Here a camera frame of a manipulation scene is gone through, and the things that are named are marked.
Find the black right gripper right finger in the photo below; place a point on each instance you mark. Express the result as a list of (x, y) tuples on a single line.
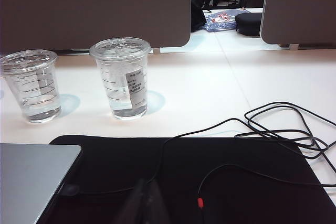
[(156, 205)]

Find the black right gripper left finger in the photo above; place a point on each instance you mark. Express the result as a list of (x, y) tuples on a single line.
[(136, 205)]

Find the clear plastic cup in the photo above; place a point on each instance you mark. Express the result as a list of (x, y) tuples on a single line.
[(34, 98), (118, 95)]

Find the silver Dell laptop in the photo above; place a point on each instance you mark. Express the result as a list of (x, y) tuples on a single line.
[(31, 176)]

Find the clear plastic cup, printed sticker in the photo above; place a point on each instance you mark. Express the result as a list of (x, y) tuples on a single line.
[(118, 95)]

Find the black desk mat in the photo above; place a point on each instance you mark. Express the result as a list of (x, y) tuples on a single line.
[(262, 205)]

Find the white partition clamp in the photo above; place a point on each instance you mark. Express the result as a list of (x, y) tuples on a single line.
[(156, 50), (294, 46)]

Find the blue plastic bag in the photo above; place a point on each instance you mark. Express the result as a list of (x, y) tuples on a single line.
[(220, 23)]

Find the black bag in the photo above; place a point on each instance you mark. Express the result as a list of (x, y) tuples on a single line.
[(197, 11)]

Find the black round cushion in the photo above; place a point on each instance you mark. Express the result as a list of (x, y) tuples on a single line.
[(248, 24)]

